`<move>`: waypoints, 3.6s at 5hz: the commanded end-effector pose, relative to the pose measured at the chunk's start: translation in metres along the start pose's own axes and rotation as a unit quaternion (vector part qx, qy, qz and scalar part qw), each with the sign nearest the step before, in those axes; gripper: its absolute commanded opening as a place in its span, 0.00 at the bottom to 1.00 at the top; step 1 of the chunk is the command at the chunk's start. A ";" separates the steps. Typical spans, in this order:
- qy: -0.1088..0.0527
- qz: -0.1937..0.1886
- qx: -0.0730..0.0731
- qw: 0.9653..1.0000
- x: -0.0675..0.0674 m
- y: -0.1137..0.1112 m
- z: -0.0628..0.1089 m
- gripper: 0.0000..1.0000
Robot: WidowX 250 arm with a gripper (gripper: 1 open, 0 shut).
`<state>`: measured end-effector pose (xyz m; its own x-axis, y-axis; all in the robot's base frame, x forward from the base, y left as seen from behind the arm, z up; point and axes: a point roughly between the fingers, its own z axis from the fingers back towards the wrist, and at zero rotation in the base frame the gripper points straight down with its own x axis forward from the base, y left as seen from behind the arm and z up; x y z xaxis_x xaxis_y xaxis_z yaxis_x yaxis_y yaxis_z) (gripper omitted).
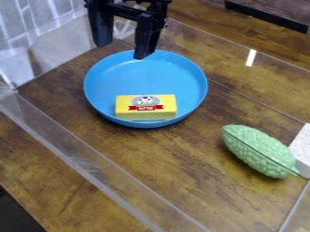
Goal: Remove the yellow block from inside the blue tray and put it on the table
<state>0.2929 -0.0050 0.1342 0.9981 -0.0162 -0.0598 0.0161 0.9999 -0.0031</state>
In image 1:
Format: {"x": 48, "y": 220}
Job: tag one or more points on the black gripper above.
{"x": 146, "y": 11}

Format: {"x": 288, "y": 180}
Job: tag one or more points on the yellow butter block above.
{"x": 152, "y": 107}

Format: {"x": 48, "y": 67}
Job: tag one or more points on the blue round tray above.
{"x": 163, "y": 73}

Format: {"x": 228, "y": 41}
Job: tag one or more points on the white sponge block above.
{"x": 299, "y": 148}

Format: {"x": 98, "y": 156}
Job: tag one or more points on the black baseboard strip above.
{"x": 287, "y": 23}

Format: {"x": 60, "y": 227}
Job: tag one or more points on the green bitter melon toy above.
{"x": 260, "y": 151}

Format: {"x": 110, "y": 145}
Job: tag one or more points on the clear acrylic enclosure wall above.
{"x": 90, "y": 176}

